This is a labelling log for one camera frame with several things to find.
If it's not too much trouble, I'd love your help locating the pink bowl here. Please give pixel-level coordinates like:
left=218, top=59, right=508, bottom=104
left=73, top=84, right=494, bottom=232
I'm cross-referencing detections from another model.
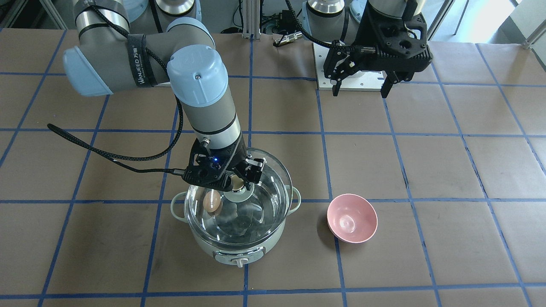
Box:
left=326, top=194, right=378, bottom=243

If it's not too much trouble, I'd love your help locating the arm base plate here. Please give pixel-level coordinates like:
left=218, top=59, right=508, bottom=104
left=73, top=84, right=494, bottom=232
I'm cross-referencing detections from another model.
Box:
left=312, top=41, right=386, bottom=90

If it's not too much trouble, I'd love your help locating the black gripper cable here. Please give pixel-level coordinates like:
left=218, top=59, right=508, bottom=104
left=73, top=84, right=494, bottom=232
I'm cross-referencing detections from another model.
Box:
left=285, top=0, right=342, bottom=49

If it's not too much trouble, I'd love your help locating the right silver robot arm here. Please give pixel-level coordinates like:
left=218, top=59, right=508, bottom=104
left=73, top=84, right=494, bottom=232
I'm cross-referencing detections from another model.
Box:
left=48, top=0, right=265, bottom=191

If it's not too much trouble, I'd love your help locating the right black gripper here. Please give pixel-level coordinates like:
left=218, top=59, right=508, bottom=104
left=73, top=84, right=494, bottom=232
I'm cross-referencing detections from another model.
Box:
left=183, top=139, right=267, bottom=191

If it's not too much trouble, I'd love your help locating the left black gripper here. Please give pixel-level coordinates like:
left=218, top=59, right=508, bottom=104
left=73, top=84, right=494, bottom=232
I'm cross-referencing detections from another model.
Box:
left=322, top=0, right=433, bottom=98

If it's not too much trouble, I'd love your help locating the brown egg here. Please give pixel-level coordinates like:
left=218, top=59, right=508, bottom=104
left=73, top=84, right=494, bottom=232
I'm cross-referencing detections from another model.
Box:
left=202, top=190, right=222, bottom=214

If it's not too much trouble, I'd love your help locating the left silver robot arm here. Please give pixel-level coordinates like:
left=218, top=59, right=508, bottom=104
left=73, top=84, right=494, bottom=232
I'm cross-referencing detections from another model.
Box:
left=301, top=0, right=433, bottom=98

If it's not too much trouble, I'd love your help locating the pale green electric pot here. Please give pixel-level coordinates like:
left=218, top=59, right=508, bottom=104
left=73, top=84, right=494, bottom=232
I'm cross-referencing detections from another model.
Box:
left=171, top=147, right=302, bottom=268

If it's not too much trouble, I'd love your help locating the glass pot lid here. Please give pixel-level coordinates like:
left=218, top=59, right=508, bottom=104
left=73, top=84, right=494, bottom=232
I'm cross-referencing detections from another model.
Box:
left=184, top=148, right=292, bottom=249

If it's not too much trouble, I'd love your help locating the aluminium frame post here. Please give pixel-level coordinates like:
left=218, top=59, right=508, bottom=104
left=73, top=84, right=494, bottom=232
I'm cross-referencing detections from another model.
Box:
left=241, top=0, right=261, bottom=40

